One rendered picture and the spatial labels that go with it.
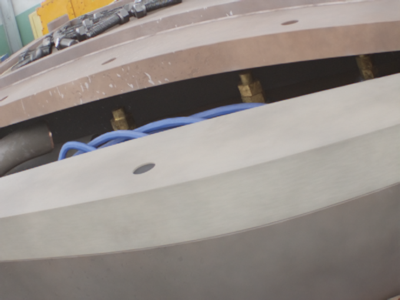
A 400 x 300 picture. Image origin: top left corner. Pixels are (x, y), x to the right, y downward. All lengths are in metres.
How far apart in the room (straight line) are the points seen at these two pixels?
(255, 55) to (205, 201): 0.15
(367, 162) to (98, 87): 0.26
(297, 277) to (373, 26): 0.17
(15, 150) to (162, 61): 0.23
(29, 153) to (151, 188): 0.34
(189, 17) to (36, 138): 0.21
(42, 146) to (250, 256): 0.36
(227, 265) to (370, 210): 0.08
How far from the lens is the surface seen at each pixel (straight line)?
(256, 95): 0.54
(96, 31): 0.68
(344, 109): 0.30
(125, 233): 0.31
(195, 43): 0.43
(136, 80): 0.46
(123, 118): 0.57
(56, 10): 9.66
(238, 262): 0.30
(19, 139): 0.62
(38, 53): 0.71
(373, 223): 0.29
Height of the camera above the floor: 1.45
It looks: 20 degrees down
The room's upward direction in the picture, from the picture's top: 20 degrees counter-clockwise
